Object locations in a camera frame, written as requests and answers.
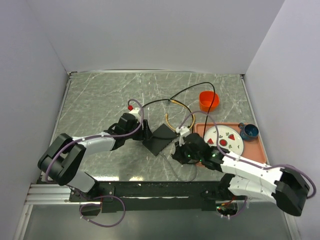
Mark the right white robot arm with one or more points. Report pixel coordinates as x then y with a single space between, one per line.
283 185

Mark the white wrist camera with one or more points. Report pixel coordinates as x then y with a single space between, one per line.
136 112
183 132

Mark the black network switch box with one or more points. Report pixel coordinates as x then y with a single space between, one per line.
159 139

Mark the orange plastic cup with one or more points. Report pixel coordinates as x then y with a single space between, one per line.
208 101

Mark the blue ceramic mug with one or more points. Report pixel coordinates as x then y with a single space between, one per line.
248 132

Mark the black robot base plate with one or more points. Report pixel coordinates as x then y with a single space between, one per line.
155 195

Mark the pink plastic tray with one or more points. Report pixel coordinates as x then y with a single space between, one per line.
253 150

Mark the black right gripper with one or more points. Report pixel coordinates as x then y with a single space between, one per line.
178 155

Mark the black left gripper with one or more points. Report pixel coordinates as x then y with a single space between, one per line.
144 133

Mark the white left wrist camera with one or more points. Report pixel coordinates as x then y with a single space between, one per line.
136 112

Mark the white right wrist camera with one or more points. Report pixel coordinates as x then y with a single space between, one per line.
183 132

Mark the white watermelon pattern plate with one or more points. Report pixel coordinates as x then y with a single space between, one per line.
228 138

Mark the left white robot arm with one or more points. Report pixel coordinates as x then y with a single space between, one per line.
62 159

